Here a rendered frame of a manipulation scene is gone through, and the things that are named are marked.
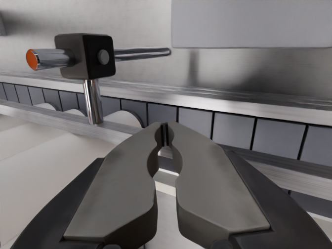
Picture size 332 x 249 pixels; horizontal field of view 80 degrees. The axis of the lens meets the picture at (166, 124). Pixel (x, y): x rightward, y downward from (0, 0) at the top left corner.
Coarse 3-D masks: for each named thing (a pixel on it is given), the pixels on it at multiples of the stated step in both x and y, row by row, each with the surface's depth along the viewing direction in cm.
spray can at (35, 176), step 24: (120, 120) 22; (48, 144) 16; (72, 144) 16; (96, 144) 18; (0, 168) 13; (24, 168) 13; (48, 168) 14; (72, 168) 16; (0, 192) 12; (24, 192) 13; (48, 192) 14; (0, 216) 11; (24, 216) 13; (0, 240) 12
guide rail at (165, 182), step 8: (160, 176) 22; (168, 176) 22; (176, 176) 22; (160, 184) 21; (168, 184) 21; (168, 192) 21; (312, 216) 17; (320, 224) 16; (328, 224) 16; (328, 232) 15
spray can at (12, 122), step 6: (48, 102) 31; (48, 108) 30; (54, 108) 30; (0, 114) 26; (0, 120) 25; (6, 120) 25; (12, 120) 25; (18, 120) 26; (24, 120) 26; (0, 126) 24; (6, 126) 25; (12, 126) 25
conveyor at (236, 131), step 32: (0, 96) 38; (32, 96) 33; (64, 96) 29; (192, 128) 21; (224, 128) 19; (256, 128) 18; (288, 128) 17; (320, 128) 16; (160, 160) 25; (320, 160) 17; (288, 192) 19
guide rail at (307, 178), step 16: (0, 112) 22; (16, 112) 21; (32, 112) 19; (48, 112) 19; (64, 112) 19; (64, 128) 18; (80, 128) 17; (96, 128) 16; (112, 128) 15; (128, 128) 15; (256, 160) 11; (272, 160) 11; (288, 160) 11; (272, 176) 10; (288, 176) 10; (304, 176) 10; (320, 176) 10; (304, 192) 10; (320, 192) 10
